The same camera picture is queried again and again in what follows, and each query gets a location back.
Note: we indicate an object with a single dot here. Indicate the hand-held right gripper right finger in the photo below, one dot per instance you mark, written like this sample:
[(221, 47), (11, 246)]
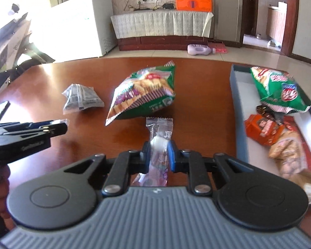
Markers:
[(172, 155)]

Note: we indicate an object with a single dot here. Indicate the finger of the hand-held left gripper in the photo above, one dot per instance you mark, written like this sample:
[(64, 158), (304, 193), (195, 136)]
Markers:
[(54, 122), (51, 132)]

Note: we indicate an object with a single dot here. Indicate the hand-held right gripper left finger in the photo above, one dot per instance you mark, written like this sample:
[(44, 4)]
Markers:
[(146, 155)]

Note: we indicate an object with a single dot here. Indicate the clear purple candy packet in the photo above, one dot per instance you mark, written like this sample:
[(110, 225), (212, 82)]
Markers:
[(160, 127)]

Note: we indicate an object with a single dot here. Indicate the blue-grey cardboard box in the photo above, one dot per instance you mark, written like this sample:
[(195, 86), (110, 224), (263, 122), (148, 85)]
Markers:
[(242, 124)]

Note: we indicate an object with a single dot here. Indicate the orange-red small snack packet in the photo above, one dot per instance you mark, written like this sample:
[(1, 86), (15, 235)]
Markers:
[(264, 129)]

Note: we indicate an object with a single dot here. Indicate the small gold-brown candy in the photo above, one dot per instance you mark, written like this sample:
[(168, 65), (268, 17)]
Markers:
[(264, 110)]

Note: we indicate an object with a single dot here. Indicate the brown pastry packet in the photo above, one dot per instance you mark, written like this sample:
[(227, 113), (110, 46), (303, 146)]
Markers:
[(287, 155)]

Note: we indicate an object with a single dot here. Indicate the long red snack packet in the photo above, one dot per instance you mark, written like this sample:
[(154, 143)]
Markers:
[(307, 147)]

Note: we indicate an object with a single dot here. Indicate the person's left hand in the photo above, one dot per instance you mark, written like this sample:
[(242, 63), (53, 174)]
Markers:
[(0, 189)]

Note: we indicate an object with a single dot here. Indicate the grey triangular snack packet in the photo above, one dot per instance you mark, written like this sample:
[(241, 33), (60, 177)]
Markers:
[(80, 98)]

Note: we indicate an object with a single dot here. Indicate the green cracker bag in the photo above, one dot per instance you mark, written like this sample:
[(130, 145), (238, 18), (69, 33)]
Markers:
[(142, 90)]

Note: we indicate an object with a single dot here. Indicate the white chest freezer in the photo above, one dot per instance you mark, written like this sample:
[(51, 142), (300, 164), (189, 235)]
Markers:
[(88, 23)]

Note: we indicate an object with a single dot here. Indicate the purple plastic bottle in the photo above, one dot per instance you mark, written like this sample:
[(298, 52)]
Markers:
[(199, 49)]

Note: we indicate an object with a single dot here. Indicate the dark wooden tv cabinet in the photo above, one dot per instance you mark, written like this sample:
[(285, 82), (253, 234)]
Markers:
[(165, 43)]

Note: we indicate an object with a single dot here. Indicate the red floor mat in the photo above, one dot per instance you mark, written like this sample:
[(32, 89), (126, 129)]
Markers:
[(219, 48)]

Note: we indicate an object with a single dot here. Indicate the green chip bag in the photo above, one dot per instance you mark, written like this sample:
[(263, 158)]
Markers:
[(280, 90)]

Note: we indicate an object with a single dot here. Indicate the white cabinet cloth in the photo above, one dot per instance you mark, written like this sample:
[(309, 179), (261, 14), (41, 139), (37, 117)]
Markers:
[(160, 23)]

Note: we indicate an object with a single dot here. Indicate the small black router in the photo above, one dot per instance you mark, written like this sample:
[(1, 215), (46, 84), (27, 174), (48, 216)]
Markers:
[(168, 6)]

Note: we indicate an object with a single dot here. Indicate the wooden hallway cabinet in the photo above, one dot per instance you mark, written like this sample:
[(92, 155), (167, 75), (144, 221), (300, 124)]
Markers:
[(276, 24)]

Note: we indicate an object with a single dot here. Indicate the white wall outlet strip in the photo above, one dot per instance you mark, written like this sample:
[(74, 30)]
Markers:
[(147, 0)]

